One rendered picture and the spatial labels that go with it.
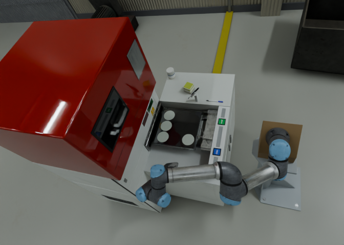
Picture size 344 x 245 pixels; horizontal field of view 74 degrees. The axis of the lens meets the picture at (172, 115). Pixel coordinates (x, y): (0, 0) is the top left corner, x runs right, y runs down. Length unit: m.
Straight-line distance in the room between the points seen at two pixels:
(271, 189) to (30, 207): 2.85
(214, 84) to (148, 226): 1.63
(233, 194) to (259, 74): 2.38
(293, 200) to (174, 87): 1.60
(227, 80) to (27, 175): 2.93
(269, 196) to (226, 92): 1.20
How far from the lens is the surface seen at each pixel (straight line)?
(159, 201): 1.24
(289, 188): 2.69
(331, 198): 2.79
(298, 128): 1.73
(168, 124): 1.97
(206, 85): 2.07
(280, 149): 1.53
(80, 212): 3.09
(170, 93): 2.08
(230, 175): 1.24
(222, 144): 1.75
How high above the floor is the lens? 2.54
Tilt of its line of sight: 55 degrees down
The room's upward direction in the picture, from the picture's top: 23 degrees counter-clockwise
